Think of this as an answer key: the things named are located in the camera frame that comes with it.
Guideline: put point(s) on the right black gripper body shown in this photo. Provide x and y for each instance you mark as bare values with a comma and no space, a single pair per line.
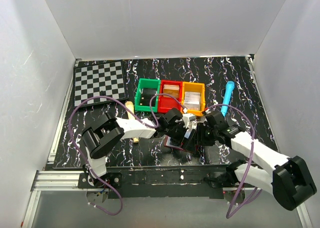
202,134

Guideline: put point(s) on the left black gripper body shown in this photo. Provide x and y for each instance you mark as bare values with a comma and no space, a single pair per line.
180,134

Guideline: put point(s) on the red leather card holder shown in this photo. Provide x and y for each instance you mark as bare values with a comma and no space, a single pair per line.
186,145

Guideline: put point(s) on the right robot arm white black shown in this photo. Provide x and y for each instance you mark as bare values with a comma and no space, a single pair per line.
288,179

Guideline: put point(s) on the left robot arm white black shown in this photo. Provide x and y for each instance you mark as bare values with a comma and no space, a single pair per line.
107,131

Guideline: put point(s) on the white card stack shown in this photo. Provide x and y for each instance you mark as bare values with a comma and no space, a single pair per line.
192,100

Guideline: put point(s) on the brown card stack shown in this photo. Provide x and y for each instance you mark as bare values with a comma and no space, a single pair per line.
171,89

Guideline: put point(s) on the black card in green bin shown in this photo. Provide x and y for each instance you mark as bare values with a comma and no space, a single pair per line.
146,95

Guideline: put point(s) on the red plastic bin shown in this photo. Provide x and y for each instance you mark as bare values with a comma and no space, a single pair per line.
165,103

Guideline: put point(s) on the wooden rolling pin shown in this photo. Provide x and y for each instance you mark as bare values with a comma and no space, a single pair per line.
130,106

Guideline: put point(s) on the green plastic bin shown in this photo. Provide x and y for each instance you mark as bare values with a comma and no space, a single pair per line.
147,83

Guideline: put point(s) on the orange plastic bin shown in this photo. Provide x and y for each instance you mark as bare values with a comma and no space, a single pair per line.
196,87

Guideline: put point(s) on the blue toy microphone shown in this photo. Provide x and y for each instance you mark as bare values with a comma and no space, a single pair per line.
229,87

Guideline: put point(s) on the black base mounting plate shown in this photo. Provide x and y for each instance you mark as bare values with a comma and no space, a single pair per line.
169,181

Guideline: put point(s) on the black chess piece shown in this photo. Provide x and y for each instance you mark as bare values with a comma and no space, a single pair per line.
102,93

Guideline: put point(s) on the black and grey chessboard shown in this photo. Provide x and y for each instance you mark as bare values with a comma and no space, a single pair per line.
90,79

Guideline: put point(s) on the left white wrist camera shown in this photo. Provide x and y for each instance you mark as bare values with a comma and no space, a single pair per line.
189,120

